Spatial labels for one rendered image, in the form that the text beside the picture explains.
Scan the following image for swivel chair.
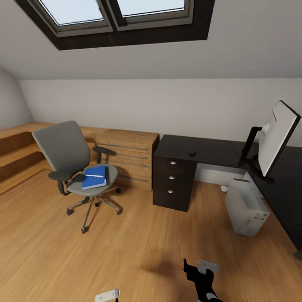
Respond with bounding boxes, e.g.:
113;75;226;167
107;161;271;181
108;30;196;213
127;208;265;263
32;120;121;234

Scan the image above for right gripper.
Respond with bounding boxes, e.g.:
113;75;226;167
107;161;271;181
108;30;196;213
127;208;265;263
184;259;213;287

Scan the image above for folder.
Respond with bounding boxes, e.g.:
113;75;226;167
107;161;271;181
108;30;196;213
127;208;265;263
82;166;107;190

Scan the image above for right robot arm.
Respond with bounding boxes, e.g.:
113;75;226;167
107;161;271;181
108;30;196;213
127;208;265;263
184;259;223;302

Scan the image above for monitor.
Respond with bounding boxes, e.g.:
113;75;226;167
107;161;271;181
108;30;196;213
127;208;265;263
240;100;301;182

